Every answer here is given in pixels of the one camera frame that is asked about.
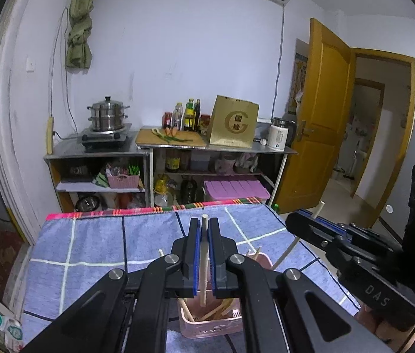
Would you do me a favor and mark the wooden chopstick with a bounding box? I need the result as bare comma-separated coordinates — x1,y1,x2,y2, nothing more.
200,214,209,308
311,201,325,219

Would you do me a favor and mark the metal kitchen shelf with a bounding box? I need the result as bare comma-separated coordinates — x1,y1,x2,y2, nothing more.
137,136,295,206

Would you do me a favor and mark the person right hand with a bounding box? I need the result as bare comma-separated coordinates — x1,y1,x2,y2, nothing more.
354,304,415,352

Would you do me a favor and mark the pink plastic utensil basket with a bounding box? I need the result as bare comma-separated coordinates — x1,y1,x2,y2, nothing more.
176,252,273,340

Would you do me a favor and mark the blue checked tablecloth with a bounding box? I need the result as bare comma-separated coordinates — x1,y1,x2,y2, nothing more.
19,197,363,353

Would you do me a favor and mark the small pink basket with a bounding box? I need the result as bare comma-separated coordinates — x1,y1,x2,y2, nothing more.
106,174,140,189

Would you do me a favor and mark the metal stove cabinet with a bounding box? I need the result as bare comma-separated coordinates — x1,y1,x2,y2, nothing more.
44,131,153,213

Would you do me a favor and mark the yellow wooden door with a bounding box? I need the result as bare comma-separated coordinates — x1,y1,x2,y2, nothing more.
275,18,356,214

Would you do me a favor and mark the pink storage box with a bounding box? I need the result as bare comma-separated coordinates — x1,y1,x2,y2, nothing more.
203,178,270,202

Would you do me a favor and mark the black gas stove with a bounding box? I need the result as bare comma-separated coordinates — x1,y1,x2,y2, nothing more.
77,124,131,151

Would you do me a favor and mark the white electric kettle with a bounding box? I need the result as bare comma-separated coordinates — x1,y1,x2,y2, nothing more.
267,117,297,151

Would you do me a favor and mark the wooden cutting board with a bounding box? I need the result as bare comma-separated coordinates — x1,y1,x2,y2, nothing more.
136,128,207,147

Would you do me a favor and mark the gold paper bag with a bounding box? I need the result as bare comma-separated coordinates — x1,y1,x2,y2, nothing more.
207,95,259,148

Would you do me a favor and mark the stainless steel steamer pot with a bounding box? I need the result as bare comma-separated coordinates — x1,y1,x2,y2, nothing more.
87,96,129,132

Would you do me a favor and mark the red lidded jar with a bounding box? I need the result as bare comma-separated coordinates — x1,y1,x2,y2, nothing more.
162,111,173,129

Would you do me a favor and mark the green oil bottle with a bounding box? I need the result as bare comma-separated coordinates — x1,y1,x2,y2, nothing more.
183,98,195,131

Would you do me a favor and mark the clear vinegar bottle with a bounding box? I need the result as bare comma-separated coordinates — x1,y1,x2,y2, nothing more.
172,102,184,131

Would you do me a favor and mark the dark sauce bottle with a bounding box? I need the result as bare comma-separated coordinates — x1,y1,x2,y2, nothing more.
193,99,201,132

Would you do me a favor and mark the green hanging cloth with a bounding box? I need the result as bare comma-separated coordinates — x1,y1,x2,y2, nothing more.
66,0,93,69

